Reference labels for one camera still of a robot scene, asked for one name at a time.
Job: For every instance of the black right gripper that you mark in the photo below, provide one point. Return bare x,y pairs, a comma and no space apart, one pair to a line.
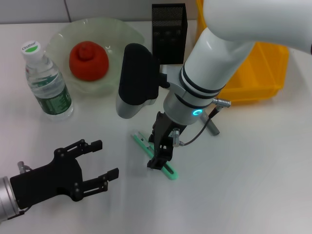
163,131

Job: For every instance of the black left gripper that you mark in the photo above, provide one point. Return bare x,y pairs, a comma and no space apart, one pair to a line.
48,182

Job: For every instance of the green utility knife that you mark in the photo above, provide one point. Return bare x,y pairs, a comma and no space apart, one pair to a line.
170,173

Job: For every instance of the clear green-label water bottle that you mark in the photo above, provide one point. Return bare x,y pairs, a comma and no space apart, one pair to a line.
53,100

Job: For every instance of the red-orange fruit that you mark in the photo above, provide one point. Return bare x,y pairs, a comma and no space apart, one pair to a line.
89,63

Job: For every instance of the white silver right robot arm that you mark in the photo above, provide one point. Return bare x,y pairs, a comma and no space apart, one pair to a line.
219,61

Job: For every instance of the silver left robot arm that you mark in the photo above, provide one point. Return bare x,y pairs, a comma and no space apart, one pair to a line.
7,197

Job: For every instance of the grey pen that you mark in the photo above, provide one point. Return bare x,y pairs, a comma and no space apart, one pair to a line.
213,128

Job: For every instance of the black mesh pen holder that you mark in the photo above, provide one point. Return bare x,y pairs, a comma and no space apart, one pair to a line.
168,36

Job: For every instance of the green glass fruit plate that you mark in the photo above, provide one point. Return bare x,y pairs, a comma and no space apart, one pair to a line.
117,36

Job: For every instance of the yellow plastic bin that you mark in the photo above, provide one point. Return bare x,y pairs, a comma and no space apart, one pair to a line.
263,73

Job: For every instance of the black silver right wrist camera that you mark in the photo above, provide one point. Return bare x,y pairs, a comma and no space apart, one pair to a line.
136,73

